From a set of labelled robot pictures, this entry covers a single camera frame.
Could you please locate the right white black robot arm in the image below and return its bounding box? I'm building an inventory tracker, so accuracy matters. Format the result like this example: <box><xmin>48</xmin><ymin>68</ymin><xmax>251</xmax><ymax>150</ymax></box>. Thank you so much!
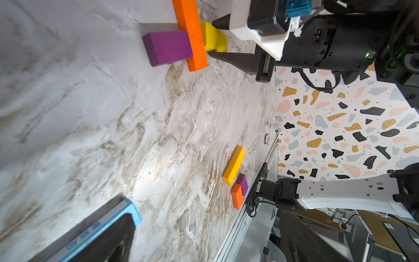
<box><xmin>208</xmin><ymin>1</ymin><xmax>419</xmax><ymax>108</ymax></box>

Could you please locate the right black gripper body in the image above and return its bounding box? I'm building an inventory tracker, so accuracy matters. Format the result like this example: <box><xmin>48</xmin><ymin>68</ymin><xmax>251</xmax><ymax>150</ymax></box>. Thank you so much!
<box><xmin>252</xmin><ymin>45</ymin><xmax>276</xmax><ymax>83</ymax></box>

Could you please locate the amber long block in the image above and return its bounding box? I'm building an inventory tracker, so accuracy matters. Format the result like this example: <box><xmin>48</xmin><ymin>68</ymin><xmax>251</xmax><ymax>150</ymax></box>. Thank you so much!
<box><xmin>223</xmin><ymin>146</ymin><xmax>246</xmax><ymax>186</ymax></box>

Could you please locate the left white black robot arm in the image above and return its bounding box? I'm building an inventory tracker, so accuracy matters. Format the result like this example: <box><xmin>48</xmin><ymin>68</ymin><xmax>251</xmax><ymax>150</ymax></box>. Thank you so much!
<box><xmin>62</xmin><ymin>164</ymin><xmax>419</xmax><ymax>262</ymax></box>

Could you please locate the orange long block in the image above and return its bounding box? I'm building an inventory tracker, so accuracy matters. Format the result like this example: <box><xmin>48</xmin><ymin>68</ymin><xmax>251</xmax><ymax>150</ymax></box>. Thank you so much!
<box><xmin>172</xmin><ymin>0</ymin><xmax>208</xmax><ymax>72</ymax></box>

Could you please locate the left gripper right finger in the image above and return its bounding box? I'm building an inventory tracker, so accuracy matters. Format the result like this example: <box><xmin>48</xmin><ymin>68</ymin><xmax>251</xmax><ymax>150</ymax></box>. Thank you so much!
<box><xmin>279</xmin><ymin>211</ymin><xmax>348</xmax><ymax>262</ymax></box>

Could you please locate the yellow short block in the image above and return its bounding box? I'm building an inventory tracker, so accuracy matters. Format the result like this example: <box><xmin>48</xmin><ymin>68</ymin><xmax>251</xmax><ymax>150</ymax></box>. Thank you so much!
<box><xmin>201</xmin><ymin>22</ymin><xmax>228</xmax><ymax>52</ymax></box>

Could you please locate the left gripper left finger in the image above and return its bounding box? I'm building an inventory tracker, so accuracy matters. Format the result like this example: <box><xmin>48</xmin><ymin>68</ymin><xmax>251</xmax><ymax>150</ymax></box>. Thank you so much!
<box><xmin>71</xmin><ymin>214</ymin><xmax>136</xmax><ymax>262</ymax></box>

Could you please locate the orange short block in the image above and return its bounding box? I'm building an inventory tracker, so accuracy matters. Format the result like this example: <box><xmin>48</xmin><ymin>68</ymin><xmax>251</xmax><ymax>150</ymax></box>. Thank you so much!
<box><xmin>231</xmin><ymin>183</ymin><xmax>243</xmax><ymax>210</ymax></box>

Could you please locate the purple block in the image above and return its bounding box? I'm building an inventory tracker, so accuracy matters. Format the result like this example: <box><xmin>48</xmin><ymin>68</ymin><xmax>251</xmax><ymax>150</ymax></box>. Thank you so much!
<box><xmin>236</xmin><ymin>174</ymin><xmax>249</xmax><ymax>197</ymax></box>
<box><xmin>143</xmin><ymin>31</ymin><xmax>193</xmax><ymax>67</ymax></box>

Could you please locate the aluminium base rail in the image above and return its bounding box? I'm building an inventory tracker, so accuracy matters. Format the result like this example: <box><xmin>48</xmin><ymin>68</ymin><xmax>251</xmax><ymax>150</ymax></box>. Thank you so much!
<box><xmin>213</xmin><ymin>131</ymin><xmax>279</xmax><ymax>262</ymax></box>

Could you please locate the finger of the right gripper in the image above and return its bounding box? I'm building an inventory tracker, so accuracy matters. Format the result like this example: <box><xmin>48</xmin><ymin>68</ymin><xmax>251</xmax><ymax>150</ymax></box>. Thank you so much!
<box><xmin>207</xmin><ymin>51</ymin><xmax>258</xmax><ymax>75</ymax></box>
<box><xmin>212</xmin><ymin>14</ymin><xmax>231</xmax><ymax>30</ymax></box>

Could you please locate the light blue long block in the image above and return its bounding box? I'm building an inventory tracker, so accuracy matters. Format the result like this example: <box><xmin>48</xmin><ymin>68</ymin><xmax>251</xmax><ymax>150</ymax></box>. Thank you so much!
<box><xmin>30</xmin><ymin>195</ymin><xmax>143</xmax><ymax>262</ymax></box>

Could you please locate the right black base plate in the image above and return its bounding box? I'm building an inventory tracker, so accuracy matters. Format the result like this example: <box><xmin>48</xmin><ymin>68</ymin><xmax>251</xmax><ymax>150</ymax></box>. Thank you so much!
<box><xmin>244</xmin><ymin>162</ymin><xmax>270</xmax><ymax>218</ymax></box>

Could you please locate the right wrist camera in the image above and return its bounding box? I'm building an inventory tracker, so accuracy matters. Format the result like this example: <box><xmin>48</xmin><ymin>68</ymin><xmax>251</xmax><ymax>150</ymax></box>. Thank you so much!
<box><xmin>229</xmin><ymin>0</ymin><xmax>313</xmax><ymax>61</ymax></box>

